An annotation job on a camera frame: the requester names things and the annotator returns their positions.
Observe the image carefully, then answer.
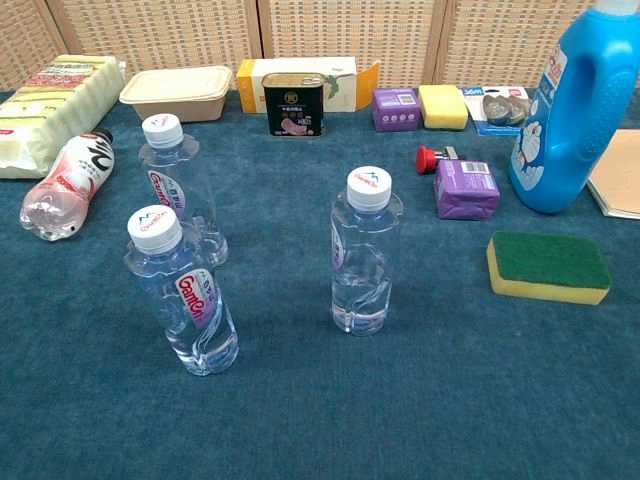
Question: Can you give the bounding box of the clear Ganten water bottle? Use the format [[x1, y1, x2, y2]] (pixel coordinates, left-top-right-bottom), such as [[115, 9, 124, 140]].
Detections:
[[329, 165, 404, 336], [138, 113, 230, 268], [123, 204, 240, 377]]

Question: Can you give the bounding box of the black luncheon meat can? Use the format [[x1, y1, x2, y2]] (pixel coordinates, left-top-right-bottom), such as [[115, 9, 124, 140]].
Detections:
[[261, 72, 326, 138]]

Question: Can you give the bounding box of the red emergency stop button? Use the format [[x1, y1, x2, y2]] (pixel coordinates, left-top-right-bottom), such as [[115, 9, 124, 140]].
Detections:
[[416, 145, 467, 175]]

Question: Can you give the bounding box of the purple cube box with icons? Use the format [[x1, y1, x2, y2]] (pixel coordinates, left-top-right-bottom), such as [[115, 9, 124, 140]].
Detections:
[[372, 87, 420, 133]]

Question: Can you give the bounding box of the purple wrapped box with barcode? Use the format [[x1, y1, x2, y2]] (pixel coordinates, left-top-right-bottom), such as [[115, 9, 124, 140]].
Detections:
[[432, 159, 501, 222]]

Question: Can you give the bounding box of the blue fabric table cover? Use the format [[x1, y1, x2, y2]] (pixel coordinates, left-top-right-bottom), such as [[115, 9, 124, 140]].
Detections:
[[0, 84, 640, 480]]

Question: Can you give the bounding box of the white orange carton box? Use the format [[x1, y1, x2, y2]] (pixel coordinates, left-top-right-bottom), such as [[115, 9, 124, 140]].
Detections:
[[236, 56, 381, 115]]

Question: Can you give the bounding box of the plain yellow sponge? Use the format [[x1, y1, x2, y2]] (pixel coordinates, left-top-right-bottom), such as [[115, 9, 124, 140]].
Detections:
[[417, 84, 470, 130]]

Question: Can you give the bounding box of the beige lidded food container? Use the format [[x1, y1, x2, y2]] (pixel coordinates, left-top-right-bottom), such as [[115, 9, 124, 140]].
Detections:
[[118, 65, 234, 124]]

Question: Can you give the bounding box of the woven bamboo folding screen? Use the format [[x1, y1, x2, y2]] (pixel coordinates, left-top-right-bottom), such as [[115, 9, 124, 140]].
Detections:
[[0, 0, 640, 92]]

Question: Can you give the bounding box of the green yellow scouring sponge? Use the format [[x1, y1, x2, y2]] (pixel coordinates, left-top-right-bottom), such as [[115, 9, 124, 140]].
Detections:
[[486, 230, 613, 306]]

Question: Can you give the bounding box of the blue detergent jug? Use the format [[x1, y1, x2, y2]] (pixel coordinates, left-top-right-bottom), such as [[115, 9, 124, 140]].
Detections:
[[507, 0, 640, 215]]

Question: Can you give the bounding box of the pink white drink bottle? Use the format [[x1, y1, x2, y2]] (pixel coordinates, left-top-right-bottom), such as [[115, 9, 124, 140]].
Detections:
[[19, 127, 116, 242]]

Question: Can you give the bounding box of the yellow sponge multipack bag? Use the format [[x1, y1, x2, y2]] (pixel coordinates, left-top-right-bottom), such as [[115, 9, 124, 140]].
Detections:
[[0, 53, 126, 180]]

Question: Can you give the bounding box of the kraft spiral notebook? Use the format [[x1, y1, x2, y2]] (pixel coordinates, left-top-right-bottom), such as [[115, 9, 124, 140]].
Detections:
[[585, 128, 640, 220]]

